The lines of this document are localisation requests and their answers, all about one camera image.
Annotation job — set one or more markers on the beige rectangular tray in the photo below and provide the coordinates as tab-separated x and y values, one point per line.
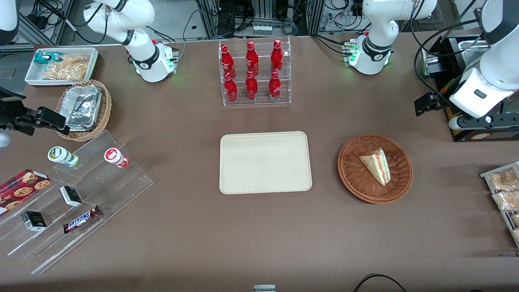
263	162

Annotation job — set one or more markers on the brown wicker basket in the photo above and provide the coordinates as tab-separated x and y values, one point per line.
361	186

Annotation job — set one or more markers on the aluminium profile frame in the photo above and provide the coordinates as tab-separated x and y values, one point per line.
263	8

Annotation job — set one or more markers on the Snickers chocolate bar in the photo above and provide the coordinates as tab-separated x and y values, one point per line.
81	219

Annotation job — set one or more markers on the steel warmer pan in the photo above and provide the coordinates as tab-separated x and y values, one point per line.
466	50

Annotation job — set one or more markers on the green lidded yogurt cup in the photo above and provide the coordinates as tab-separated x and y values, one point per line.
61	155

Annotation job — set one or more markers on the red soda bottle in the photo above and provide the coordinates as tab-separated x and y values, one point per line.
251	59
230	89
227	61
275	87
277	57
251	87

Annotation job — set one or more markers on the teal snack packet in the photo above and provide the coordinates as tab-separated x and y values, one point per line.
44	57

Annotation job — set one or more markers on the light wicker basket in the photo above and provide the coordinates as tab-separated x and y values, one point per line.
104	109

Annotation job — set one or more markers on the clear bag of pastry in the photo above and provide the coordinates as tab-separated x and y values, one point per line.
505	179
507	200
515	220
516	235

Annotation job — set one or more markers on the white power strip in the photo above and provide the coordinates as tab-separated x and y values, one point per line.
262	29

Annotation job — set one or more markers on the black food warmer machine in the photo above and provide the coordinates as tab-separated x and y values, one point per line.
446	52

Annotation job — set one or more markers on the white plastic bin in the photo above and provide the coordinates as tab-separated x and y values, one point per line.
32	77

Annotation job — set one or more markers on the triangular sandwich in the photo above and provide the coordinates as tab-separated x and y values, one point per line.
377	166

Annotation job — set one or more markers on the grey device at table edge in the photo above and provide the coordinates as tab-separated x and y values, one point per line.
264	288

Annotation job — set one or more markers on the small black white box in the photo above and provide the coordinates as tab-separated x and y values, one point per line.
71	196
33	221

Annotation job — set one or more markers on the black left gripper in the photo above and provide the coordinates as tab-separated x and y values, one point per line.
440	102

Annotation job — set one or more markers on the clear acrylic bottle rack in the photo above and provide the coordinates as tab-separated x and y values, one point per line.
263	101

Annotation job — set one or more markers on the clear bag of crackers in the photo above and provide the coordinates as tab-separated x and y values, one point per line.
69	68

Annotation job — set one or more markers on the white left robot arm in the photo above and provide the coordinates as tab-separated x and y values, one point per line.
373	24

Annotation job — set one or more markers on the clear acrylic stepped stand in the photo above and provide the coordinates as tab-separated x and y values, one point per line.
121	190

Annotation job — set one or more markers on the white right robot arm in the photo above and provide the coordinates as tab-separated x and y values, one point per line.
121	16

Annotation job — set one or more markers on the stacked aluminium foil trays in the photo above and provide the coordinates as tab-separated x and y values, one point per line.
83	107

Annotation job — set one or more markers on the red chocolate chip cookie box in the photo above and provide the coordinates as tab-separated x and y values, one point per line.
22	188

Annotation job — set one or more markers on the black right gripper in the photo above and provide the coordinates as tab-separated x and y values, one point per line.
9	111

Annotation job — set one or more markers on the red lidded yogurt cup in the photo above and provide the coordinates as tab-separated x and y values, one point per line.
113	156

